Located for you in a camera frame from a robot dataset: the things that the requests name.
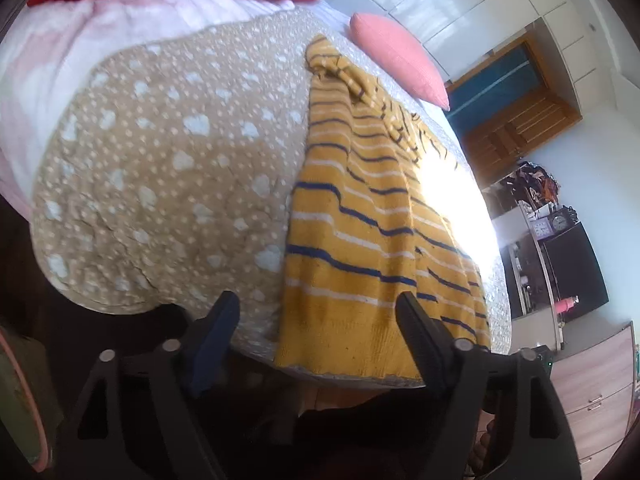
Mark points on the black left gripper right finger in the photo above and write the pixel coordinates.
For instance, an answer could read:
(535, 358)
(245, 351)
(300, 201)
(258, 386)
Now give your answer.
(530, 438)

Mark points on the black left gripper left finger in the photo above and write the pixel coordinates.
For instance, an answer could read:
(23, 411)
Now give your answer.
(134, 416)

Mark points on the yellow striped knit sweater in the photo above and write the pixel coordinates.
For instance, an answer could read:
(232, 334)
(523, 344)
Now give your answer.
(362, 232)

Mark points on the wooden drawer cabinet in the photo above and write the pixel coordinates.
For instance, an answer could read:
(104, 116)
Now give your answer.
(596, 387)

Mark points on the cluttered shelf unit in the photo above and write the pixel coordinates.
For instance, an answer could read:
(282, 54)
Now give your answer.
(552, 272)

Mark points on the beige white-dotted bedspread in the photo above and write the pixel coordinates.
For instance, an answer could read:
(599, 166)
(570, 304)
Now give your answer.
(168, 180)

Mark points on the wooden door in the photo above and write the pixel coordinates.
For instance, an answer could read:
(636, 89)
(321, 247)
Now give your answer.
(506, 107)

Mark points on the pink knit pillow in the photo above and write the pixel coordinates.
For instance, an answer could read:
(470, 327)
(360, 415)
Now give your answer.
(397, 52)

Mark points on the pink fluffy blanket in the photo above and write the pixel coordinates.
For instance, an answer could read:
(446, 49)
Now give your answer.
(50, 50)

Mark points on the white wardrobe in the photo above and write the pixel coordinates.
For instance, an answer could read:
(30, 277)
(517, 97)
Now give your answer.
(459, 33)

